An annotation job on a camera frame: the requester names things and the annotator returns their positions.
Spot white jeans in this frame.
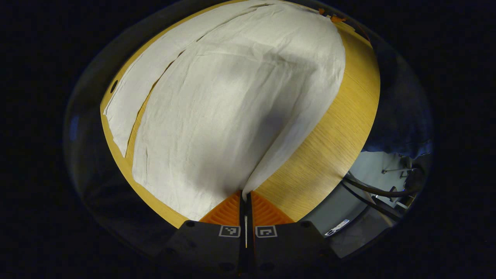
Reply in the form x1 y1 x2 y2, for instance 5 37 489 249
103 0 346 221

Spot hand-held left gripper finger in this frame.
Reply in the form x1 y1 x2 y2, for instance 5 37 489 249
155 190 248 276
246 191 341 276

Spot black cable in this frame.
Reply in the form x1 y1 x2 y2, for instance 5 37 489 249
343 175 413 198
340 183 404 222

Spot grey case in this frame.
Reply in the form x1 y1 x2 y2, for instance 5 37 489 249
300 180 401 259

